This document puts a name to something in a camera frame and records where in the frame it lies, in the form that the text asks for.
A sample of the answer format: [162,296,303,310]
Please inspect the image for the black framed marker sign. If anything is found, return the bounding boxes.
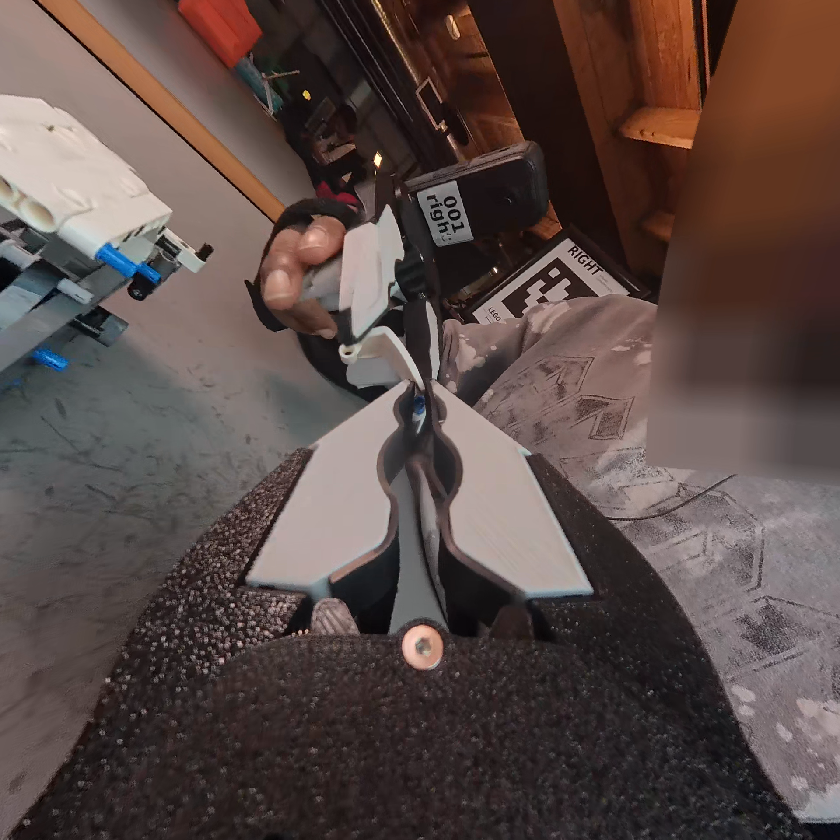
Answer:
[453,226,652,327]

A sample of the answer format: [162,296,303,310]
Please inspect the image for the white toy truck model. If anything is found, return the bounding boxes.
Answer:
[0,94,215,395]

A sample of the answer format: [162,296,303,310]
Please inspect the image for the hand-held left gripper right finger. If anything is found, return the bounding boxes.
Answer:
[420,381,596,602]

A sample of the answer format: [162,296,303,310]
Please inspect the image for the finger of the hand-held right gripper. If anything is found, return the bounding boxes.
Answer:
[397,292,442,389]
[336,205,409,347]

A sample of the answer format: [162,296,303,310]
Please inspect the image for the white curved panel brick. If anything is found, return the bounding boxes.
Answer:
[338,326,427,434]

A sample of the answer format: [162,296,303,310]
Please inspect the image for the wooden shelf frame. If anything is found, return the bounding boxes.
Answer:
[551,0,707,245]

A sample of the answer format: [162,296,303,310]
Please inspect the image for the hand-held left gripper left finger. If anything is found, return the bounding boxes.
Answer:
[244,382,421,601]

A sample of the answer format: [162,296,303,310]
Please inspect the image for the thin black cable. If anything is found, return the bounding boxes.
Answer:
[607,474,737,523]

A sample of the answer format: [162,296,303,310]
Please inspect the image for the person's right hand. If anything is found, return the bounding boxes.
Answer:
[259,217,347,340]

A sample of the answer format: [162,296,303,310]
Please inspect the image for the orange red plastic crate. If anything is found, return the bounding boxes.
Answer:
[177,0,263,70]

